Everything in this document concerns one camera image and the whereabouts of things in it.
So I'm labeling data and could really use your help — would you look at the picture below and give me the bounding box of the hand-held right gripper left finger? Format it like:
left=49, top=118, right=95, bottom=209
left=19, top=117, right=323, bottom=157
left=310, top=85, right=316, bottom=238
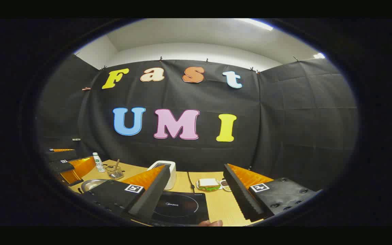
left=80, top=165, right=171, bottom=223

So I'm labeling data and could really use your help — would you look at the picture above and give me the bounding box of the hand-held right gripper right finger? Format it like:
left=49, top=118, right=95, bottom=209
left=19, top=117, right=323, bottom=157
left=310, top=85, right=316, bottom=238
left=223, top=163, right=320, bottom=222

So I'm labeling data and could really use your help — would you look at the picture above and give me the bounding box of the stainless steel pot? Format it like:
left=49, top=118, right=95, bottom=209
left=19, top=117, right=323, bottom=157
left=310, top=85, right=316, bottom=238
left=78, top=178, right=110, bottom=194

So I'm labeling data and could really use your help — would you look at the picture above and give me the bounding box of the black induction cooktop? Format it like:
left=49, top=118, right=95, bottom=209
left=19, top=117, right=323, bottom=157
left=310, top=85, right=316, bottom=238
left=150, top=191, right=210, bottom=226

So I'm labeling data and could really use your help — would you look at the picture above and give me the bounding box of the white green drink bottle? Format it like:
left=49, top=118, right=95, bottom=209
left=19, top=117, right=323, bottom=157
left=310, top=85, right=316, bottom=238
left=92, top=152, right=106, bottom=173

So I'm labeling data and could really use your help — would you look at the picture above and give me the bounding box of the white toaster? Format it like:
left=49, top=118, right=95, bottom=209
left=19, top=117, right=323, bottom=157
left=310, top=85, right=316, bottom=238
left=147, top=160, right=177, bottom=190

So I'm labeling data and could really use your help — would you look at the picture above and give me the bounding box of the sandwich with lettuce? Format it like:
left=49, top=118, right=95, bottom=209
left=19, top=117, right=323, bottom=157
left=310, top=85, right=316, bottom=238
left=198, top=178, right=221, bottom=190

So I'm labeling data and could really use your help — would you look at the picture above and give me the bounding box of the black backdrop cloth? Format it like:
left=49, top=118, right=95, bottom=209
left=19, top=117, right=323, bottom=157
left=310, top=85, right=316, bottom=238
left=36, top=54, right=358, bottom=191

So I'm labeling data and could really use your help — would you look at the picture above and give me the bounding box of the wire mesh basket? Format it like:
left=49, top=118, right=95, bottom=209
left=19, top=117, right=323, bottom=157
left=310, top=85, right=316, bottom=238
left=106, top=165, right=125, bottom=180

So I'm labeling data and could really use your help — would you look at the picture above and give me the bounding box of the black power cable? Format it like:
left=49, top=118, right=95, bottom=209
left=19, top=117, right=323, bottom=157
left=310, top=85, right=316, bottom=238
left=186, top=172, right=196, bottom=193

